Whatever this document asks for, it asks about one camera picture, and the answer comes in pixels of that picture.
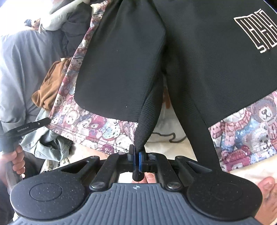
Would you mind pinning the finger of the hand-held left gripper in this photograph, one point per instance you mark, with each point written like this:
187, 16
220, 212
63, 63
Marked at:
42, 123

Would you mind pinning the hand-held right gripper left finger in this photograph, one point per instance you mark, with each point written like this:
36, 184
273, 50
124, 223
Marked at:
131, 155

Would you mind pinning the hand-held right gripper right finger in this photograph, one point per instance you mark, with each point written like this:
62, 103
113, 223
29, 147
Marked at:
141, 161

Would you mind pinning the black shorts bear print trim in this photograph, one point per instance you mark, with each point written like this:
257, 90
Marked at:
194, 65

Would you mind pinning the person's left hand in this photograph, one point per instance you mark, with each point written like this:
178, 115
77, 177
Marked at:
18, 160

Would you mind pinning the light blue denim garment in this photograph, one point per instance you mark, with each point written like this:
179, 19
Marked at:
47, 140

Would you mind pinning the person's foot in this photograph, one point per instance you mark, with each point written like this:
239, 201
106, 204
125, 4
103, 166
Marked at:
149, 177
268, 194

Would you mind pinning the cream bear print blanket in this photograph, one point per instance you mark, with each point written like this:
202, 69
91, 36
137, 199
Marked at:
162, 129

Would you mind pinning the brown garment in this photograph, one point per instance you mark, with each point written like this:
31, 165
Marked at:
49, 86

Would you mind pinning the grey garment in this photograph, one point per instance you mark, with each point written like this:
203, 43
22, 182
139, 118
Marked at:
26, 71

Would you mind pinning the dark cloth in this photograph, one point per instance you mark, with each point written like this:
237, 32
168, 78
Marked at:
4, 205

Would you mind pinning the small brown doll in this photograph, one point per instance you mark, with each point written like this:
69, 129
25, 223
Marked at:
35, 22

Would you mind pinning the grey neck pillow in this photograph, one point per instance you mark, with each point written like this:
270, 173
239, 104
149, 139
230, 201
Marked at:
56, 21

